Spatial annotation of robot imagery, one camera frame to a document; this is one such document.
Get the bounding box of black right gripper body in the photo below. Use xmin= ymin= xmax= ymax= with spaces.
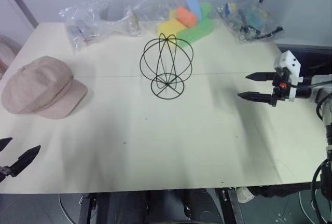
xmin=269 ymin=68 xmax=293 ymax=107

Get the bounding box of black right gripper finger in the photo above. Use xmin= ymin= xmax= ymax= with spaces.
xmin=245 ymin=72 xmax=275 ymax=82
xmin=237 ymin=92 xmax=273 ymax=103

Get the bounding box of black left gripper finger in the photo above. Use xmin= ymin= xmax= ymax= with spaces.
xmin=0 ymin=137 xmax=13 ymax=152
xmin=9 ymin=145 xmax=42 ymax=178

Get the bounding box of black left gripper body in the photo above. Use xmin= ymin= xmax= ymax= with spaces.
xmin=0 ymin=165 xmax=12 ymax=183

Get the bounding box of beige pink newsboy cap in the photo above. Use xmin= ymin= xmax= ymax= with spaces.
xmin=1 ymin=55 xmax=88 ymax=119

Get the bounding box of clear bag with mixed items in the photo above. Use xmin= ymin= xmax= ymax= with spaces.
xmin=215 ymin=0 xmax=285 ymax=44

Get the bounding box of small green sponge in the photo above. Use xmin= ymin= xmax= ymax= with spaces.
xmin=197 ymin=1 xmax=213 ymax=23

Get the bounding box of orange sponge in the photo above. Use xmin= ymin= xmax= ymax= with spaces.
xmin=174 ymin=6 xmax=199 ymax=28

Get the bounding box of blue sponge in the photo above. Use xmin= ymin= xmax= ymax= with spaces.
xmin=185 ymin=0 xmax=202 ymax=20

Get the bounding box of white shoe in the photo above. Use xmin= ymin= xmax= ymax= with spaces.
xmin=237 ymin=187 xmax=257 ymax=204

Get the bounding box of yellow sponge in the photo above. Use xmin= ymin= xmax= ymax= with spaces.
xmin=157 ymin=18 xmax=188 ymax=37

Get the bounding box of clear crumpled plastic bag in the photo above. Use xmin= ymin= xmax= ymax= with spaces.
xmin=121 ymin=0 xmax=179 ymax=38

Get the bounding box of clear bag with grey parts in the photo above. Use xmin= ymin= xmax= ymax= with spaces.
xmin=58 ymin=0 xmax=113 ymax=55

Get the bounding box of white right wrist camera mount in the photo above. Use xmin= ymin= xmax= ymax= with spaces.
xmin=273 ymin=50 xmax=303 ymax=103

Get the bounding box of black handled tool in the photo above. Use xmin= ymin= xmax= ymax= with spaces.
xmin=255 ymin=26 xmax=284 ymax=40

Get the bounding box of black wire hat stand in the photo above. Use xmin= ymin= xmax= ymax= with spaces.
xmin=140 ymin=33 xmax=195 ymax=100

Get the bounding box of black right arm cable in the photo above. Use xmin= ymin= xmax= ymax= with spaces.
xmin=310 ymin=156 xmax=332 ymax=224

